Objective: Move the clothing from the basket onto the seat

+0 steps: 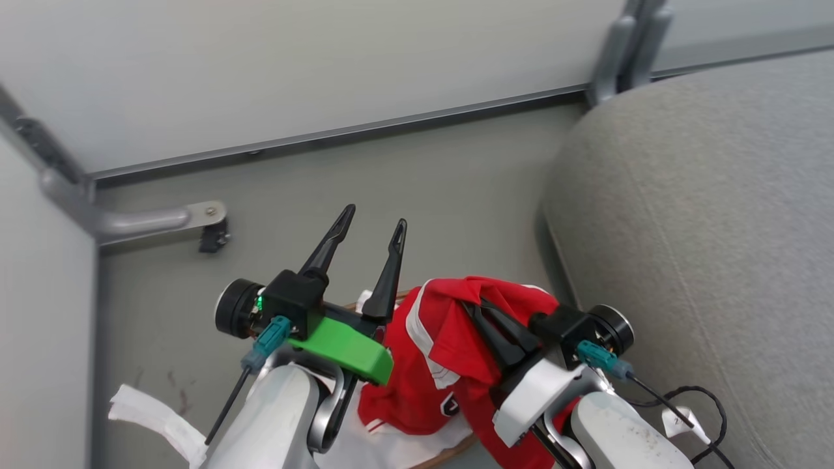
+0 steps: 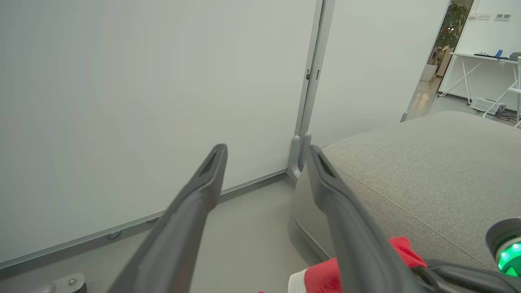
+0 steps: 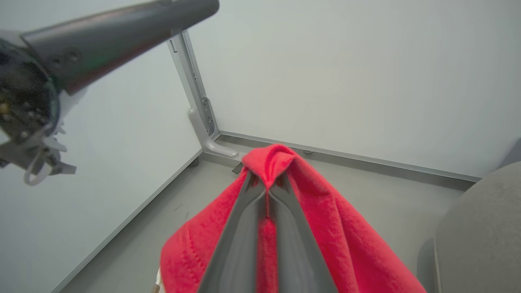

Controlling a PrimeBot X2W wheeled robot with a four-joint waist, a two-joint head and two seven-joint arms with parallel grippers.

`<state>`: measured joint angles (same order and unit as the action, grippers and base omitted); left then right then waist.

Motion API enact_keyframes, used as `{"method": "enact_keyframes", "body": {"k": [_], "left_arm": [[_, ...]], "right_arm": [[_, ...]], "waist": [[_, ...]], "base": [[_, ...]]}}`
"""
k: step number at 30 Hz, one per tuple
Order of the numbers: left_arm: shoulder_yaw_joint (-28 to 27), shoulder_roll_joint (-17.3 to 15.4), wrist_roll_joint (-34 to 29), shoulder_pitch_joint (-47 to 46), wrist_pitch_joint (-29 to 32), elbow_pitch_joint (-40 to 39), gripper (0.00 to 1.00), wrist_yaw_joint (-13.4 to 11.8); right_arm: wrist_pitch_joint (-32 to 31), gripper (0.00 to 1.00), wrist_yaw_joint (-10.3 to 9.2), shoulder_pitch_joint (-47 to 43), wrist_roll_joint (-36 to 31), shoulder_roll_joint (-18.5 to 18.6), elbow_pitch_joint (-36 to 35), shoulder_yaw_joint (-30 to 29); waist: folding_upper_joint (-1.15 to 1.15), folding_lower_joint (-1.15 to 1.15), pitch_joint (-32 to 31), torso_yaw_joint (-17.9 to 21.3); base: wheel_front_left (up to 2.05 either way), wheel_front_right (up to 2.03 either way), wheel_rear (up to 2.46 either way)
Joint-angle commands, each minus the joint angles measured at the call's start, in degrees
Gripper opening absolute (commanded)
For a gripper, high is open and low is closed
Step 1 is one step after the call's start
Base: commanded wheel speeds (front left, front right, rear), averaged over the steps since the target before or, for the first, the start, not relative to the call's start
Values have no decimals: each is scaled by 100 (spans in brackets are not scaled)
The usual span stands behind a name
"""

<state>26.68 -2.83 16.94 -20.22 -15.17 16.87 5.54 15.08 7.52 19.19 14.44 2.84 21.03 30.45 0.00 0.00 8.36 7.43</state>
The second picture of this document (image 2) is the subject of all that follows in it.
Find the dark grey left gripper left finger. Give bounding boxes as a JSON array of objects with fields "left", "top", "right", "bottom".
[{"left": 107, "top": 143, "right": 228, "bottom": 293}]

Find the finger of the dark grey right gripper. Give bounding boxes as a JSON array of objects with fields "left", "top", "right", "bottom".
[{"left": 413, "top": 260, "right": 521, "bottom": 293}]

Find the grey fabric sofa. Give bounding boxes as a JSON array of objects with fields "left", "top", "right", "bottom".
[{"left": 293, "top": 111, "right": 521, "bottom": 293}]

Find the green potted plant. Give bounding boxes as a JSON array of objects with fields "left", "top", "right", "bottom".
[{"left": 438, "top": 0, "right": 471, "bottom": 53}]

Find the grey partition post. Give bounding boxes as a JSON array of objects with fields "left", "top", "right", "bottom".
[
  {"left": 287, "top": 0, "right": 325, "bottom": 181},
  {"left": 299, "top": 0, "right": 337, "bottom": 171}
]

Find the white box with cables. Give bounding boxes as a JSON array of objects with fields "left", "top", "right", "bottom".
[{"left": 470, "top": 97, "right": 508, "bottom": 116}]

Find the large white partition panel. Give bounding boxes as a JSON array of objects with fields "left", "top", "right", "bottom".
[{"left": 0, "top": 0, "right": 318, "bottom": 269}]

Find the white plant pot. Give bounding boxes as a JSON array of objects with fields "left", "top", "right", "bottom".
[{"left": 420, "top": 63, "right": 438, "bottom": 82}]

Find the white folding table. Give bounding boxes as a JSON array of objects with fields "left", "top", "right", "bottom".
[{"left": 438, "top": 52, "right": 521, "bottom": 122}]

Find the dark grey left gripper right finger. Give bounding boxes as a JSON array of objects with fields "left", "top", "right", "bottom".
[{"left": 305, "top": 145, "right": 426, "bottom": 293}]

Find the red clothing with white trim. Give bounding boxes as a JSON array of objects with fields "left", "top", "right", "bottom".
[{"left": 288, "top": 237, "right": 428, "bottom": 293}]

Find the grey partition foot bar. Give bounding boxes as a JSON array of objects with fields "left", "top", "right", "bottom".
[{"left": 28, "top": 273, "right": 87, "bottom": 293}]

